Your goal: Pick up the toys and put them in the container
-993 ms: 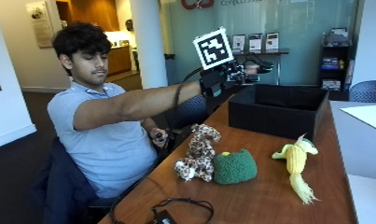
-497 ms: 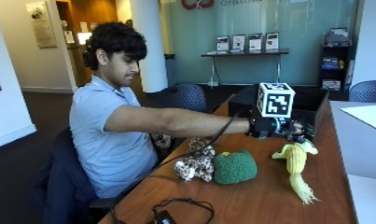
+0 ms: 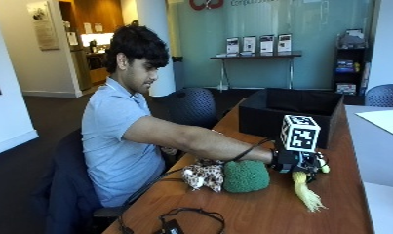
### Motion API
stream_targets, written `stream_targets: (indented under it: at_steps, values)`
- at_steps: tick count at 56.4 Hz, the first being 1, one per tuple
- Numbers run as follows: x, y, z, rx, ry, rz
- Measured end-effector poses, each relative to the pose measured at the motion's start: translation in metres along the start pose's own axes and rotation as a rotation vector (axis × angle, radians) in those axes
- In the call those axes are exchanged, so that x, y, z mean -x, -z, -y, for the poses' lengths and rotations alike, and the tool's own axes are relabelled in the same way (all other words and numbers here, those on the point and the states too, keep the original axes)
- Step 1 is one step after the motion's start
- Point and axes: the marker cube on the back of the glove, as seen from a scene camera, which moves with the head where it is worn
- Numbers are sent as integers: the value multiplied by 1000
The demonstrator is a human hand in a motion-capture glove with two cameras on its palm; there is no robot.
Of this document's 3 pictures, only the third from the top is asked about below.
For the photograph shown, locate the black adapter box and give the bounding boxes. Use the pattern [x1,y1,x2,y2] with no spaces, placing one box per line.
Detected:
[159,219,185,234]

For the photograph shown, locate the black cable loop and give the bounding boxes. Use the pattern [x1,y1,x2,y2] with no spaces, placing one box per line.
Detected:
[157,207,227,234]

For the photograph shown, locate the black fabric storage box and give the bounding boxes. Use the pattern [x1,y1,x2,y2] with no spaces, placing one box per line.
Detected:
[237,87,345,150]

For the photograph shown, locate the dark office chair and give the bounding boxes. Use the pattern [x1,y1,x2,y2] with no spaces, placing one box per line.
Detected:
[43,128,128,234]

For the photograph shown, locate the dark perforated chair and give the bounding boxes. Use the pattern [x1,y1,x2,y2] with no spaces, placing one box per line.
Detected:
[161,87,220,130]

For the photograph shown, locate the the person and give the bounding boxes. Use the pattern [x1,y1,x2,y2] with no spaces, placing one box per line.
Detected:
[80,24,276,209]

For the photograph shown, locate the white paper sheet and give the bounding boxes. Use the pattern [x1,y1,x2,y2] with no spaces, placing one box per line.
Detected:
[355,108,393,137]

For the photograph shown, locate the green knitted soft toy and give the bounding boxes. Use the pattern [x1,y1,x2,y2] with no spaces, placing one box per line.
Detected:
[221,159,271,194]

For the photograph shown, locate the narrow metal console table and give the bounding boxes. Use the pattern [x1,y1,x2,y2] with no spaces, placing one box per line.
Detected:
[209,53,304,92]

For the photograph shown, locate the black glove cable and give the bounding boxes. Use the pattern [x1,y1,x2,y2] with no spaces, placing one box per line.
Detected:
[117,137,275,215]

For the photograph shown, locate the white wall poster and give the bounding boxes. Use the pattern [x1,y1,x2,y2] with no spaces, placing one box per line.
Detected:
[25,0,61,52]

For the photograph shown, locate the white marker cube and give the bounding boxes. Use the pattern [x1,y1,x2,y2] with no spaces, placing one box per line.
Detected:
[279,114,321,154]

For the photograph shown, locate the yellow corn soft toy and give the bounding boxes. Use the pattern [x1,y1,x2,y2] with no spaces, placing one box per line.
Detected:
[291,159,331,213]

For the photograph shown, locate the leopard print soft toy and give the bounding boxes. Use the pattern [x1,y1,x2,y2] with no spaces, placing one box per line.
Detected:
[180,158,225,193]

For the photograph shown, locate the framed display card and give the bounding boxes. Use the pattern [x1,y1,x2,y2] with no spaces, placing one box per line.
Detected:
[224,36,241,56]
[241,35,259,55]
[260,34,275,55]
[276,33,293,54]

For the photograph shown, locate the grey side table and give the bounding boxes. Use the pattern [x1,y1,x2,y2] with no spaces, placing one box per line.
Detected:
[343,104,393,234]

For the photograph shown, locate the dark mesh chair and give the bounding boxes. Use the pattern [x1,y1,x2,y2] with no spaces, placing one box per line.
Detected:
[364,83,393,109]

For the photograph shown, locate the black brochure shelf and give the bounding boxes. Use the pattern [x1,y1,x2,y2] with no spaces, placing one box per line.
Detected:
[331,28,371,97]

